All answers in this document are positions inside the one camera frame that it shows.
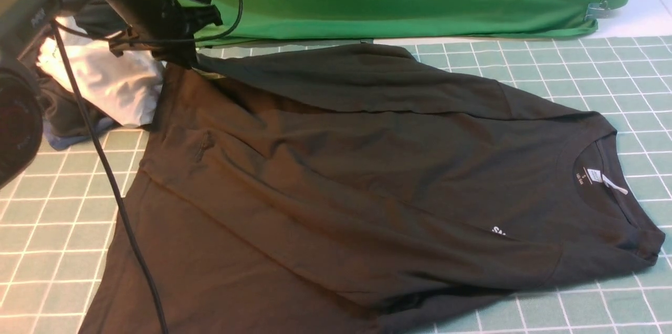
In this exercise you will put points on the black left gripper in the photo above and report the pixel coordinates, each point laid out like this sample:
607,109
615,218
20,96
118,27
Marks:
166,28

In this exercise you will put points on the gray long-sleeved shirt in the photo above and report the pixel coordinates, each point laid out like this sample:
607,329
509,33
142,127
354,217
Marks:
354,189

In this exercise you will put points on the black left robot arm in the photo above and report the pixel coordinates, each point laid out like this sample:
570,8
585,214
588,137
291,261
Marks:
22,119

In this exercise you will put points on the white crumpled shirt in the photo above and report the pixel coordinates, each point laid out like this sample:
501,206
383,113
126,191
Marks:
125,88

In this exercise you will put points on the dark gray crumpled garment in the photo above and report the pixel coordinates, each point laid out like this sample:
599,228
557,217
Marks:
60,110

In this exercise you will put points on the green grid table mat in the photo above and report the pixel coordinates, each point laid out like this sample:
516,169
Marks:
58,218

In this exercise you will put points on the metal binder clip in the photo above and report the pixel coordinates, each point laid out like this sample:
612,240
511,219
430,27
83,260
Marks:
597,10

